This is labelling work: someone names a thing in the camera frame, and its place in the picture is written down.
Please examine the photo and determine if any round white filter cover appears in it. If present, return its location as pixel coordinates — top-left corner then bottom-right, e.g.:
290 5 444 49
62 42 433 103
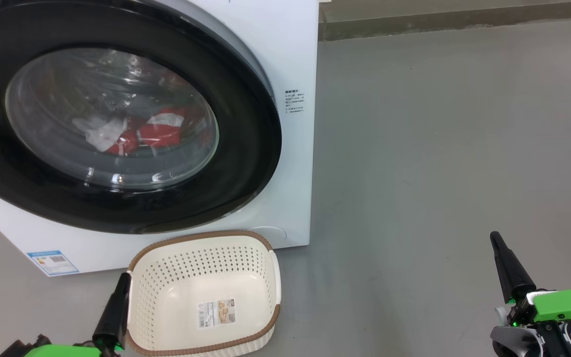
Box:
246 226 286 249

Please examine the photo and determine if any black round glass washer door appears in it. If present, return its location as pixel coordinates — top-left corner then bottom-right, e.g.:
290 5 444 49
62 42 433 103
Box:
0 0 283 235

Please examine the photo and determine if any white product label sticker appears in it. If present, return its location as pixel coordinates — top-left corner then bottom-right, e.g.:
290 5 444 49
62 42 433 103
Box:
197 298 237 329

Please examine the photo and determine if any blue energy label sticker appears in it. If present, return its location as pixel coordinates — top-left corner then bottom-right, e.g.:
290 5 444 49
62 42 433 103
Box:
26 249 81 277

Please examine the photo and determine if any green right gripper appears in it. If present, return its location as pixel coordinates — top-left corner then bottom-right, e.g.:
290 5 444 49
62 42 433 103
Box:
490 231 571 329

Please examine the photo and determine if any white front-load washing machine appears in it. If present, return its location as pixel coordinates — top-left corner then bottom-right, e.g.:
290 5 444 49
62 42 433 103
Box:
0 0 321 277

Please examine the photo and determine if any cream perforated laundry basket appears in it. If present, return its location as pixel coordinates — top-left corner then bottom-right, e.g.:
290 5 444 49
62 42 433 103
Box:
126 230 282 357

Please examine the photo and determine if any black warning text label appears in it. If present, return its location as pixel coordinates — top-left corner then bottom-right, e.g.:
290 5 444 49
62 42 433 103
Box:
284 90 307 115

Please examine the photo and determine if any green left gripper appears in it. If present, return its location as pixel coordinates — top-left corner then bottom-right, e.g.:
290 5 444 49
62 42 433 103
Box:
24 271 132 357

